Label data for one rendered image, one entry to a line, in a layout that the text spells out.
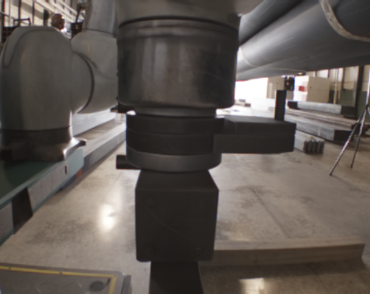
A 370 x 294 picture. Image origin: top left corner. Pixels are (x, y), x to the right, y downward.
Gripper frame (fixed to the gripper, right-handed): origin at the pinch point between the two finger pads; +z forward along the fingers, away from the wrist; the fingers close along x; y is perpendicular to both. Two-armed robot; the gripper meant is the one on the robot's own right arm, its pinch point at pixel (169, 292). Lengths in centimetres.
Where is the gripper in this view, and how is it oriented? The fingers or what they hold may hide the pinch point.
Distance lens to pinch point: 27.6
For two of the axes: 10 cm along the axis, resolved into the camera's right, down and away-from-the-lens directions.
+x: 0.7, 2.1, -9.8
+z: -0.4, 9.8, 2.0
